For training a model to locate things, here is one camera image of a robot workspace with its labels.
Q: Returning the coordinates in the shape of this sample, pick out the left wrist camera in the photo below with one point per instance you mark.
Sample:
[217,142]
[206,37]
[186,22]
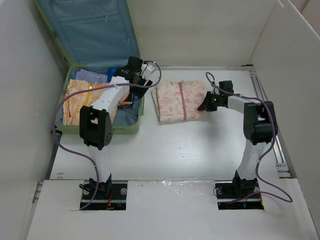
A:
[147,69]

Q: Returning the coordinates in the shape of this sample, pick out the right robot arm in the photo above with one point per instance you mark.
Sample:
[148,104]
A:
[259,130]

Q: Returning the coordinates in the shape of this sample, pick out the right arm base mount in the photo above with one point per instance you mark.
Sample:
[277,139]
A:
[229,199]

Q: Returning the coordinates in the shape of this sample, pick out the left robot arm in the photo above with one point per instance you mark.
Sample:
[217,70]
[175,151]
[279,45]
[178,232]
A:
[95,121]

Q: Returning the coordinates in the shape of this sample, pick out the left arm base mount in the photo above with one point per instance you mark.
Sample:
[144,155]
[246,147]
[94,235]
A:
[115,201]

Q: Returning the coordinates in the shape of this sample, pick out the blue orange ear print bag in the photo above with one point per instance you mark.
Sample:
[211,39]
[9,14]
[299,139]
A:
[112,72]

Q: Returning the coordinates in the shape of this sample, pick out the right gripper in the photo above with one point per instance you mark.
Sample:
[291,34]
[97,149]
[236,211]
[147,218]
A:
[206,105]

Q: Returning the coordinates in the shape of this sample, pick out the green suitcase blue lining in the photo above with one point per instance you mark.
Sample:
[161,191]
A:
[94,35]

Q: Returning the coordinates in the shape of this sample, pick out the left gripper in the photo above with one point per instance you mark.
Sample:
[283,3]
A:
[140,92]

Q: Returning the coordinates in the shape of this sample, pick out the orange patterned garment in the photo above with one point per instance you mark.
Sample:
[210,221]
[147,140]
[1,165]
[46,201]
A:
[88,94]

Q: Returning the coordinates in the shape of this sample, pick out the blue cloth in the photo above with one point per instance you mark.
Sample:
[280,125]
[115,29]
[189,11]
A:
[91,77]

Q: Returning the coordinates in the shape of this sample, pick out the pink patterned garment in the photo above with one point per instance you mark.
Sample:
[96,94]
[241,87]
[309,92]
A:
[179,101]

